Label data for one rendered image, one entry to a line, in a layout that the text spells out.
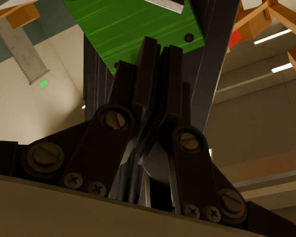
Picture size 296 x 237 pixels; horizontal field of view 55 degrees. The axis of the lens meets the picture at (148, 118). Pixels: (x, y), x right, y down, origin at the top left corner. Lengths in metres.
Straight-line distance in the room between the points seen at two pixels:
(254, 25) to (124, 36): 4.10
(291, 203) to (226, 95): 4.05
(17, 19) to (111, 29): 6.89
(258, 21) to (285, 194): 2.43
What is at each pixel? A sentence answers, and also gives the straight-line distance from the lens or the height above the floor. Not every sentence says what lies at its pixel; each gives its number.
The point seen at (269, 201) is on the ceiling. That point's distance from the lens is 4.55.
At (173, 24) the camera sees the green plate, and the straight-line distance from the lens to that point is 0.31.
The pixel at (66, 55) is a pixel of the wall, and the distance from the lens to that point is 10.72.
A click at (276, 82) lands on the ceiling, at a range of 7.98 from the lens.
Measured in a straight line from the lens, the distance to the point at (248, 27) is 4.29.
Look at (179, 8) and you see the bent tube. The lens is 0.26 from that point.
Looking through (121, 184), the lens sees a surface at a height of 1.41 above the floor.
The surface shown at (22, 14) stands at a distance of 7.07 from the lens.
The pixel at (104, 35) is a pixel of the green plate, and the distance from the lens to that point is 0.32.
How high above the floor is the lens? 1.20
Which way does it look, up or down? 22 degrees up
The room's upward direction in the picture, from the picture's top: 154 degrees clockwise
